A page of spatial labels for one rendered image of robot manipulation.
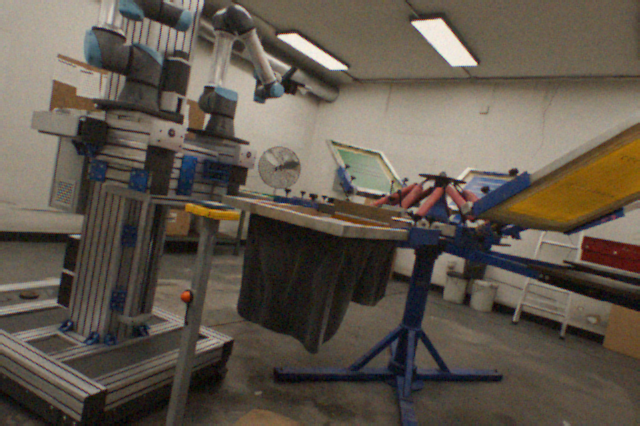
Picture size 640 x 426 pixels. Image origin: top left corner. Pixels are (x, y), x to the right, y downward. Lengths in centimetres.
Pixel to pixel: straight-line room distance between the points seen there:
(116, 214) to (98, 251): 20
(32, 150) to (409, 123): 484
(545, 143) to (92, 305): 528
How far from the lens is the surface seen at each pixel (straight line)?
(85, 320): 221
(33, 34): 508
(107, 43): 175
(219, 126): 209
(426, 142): 645
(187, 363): 155
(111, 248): 205
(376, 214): 190
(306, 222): 137
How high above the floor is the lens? 107
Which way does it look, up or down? 3 degrees down
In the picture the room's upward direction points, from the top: 11 degrees clockwise
